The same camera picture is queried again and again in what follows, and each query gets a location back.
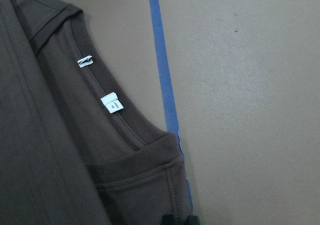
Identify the right gripper black right finger tip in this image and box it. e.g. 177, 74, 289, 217
187, 215, 201, 225

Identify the right gripper black left finger tip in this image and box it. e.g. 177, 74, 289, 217
161, 214, 185, 225

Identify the brown t-shirt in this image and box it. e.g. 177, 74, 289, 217
0, 0, 193, 225

